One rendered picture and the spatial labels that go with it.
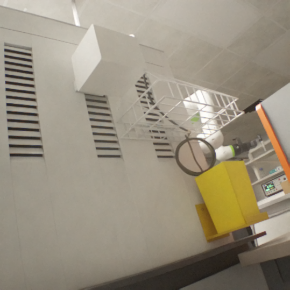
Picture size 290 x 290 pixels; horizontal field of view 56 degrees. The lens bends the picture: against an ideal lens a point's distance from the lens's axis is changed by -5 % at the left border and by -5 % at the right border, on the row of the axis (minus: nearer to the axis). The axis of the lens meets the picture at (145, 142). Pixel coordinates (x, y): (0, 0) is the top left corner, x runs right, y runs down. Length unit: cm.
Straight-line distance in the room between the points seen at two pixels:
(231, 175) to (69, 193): 39
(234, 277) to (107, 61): 61
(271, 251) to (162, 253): 24
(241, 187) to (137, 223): 27
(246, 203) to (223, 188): 7
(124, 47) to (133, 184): 32
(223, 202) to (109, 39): 47
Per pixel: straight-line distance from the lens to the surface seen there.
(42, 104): 67
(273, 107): 100
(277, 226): 232
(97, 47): 62
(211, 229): 80
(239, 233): 173
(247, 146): 225
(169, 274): 67
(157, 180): 73
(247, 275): 85
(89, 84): 65
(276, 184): 442
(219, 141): 176
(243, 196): 74
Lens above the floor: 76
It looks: 22 degrees up
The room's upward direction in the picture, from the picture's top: 17 degrees counter-clockwise
